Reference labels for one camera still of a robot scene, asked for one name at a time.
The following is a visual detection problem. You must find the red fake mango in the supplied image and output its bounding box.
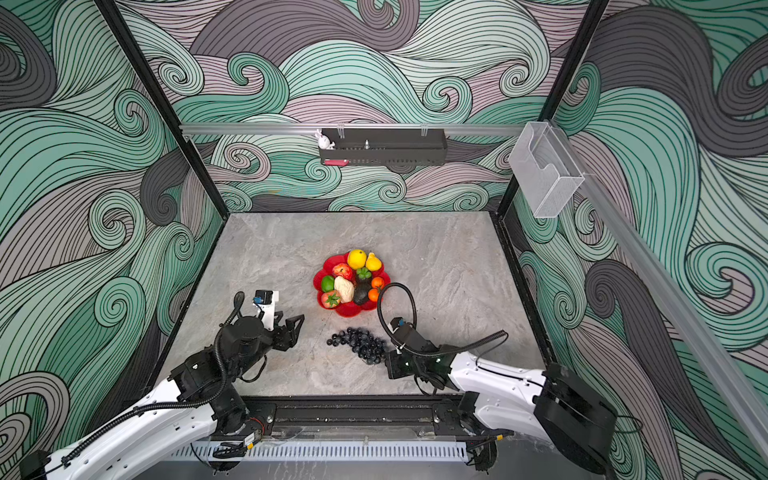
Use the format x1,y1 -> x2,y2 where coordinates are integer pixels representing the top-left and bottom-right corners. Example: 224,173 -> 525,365
320,290 -> 342,310

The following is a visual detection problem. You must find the right black cable loop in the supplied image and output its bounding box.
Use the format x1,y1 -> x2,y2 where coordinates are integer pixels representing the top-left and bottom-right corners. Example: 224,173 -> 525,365
375,281 -> 510,359

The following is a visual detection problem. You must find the large yellow fake lemon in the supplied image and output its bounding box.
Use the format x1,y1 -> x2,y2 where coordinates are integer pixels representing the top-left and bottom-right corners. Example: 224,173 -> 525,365
346,249 -> 367,270

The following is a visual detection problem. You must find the dark fake avocado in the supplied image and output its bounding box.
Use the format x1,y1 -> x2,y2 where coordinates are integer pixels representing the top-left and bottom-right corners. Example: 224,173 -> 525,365
353,283 -> 371,306

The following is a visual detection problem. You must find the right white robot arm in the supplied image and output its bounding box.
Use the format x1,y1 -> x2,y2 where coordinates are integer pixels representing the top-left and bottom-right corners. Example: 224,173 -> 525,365
384,318 -> 618,479

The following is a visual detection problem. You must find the green fake lime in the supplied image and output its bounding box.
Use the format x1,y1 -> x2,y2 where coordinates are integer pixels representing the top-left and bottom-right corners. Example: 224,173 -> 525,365
320,275 -> 335,293

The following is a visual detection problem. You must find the dark fake grape bunch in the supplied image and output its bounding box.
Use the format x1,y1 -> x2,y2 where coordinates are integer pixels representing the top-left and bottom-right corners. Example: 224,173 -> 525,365
326,327 -> 389,365

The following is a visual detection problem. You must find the small white figurine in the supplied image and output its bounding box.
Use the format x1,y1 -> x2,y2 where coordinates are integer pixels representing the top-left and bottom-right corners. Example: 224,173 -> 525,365
314,129 -> 335,150

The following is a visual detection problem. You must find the clear plastic wall bin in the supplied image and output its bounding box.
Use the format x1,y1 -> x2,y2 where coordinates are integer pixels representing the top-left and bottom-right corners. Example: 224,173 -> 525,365
508,121 -> 584,219

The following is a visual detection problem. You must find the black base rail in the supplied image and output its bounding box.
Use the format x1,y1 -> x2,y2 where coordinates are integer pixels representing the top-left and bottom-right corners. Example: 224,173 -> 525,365
239,394 -> 595,438

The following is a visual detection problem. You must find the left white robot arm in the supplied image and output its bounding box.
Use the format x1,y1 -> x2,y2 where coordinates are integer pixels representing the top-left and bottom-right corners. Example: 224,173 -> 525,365
20,312 -> 305,479

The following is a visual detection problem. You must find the red flower-shaped fruit bowl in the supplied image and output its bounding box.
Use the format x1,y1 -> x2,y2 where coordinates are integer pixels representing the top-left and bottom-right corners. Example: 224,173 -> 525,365
313,251 -> 391,318

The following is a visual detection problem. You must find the dark maroon fake fruit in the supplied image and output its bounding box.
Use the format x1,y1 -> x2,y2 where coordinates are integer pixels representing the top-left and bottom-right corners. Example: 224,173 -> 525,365
355,266 -> 373,284

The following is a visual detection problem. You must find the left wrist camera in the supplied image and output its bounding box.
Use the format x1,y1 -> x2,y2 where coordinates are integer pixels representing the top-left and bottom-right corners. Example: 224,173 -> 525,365
253,289 -> 279,331

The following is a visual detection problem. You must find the cream fake pear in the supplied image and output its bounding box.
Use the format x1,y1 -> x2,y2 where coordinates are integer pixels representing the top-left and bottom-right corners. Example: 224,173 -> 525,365
335,277 -> 355,303

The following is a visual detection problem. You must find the white slotted cable duct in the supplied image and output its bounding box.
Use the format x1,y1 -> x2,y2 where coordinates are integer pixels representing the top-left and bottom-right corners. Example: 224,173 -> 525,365
166,440 -> 469,463

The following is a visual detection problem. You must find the left black cable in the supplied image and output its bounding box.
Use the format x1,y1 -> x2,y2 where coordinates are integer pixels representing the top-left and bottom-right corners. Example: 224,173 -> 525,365
59,291 -> 247,469

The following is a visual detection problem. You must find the aluminium wall rail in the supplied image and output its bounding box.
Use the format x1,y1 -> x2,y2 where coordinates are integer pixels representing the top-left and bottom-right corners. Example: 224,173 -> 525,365
179,122 -> 525,137

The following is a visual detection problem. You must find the black wall shelf tray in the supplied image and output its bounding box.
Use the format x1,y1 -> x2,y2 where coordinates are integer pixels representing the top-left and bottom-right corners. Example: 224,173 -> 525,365
318,129 -> 448,169

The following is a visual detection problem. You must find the red fake apple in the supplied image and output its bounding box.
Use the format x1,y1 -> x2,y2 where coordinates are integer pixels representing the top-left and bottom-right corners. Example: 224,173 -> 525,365
332,263 -> 356,282

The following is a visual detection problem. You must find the small yellow fake lemon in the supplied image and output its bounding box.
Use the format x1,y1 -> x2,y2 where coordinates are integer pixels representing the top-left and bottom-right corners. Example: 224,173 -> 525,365
365,252 -> 383,272

